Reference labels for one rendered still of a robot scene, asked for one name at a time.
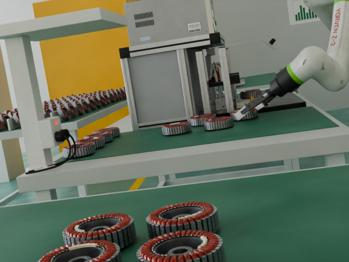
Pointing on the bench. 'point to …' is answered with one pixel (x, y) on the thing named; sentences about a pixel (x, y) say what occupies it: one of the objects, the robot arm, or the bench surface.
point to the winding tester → (168, 20)
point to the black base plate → (279, 104)
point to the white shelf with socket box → (38, 118)
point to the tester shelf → (212, 39)
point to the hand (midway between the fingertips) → (245, 113)
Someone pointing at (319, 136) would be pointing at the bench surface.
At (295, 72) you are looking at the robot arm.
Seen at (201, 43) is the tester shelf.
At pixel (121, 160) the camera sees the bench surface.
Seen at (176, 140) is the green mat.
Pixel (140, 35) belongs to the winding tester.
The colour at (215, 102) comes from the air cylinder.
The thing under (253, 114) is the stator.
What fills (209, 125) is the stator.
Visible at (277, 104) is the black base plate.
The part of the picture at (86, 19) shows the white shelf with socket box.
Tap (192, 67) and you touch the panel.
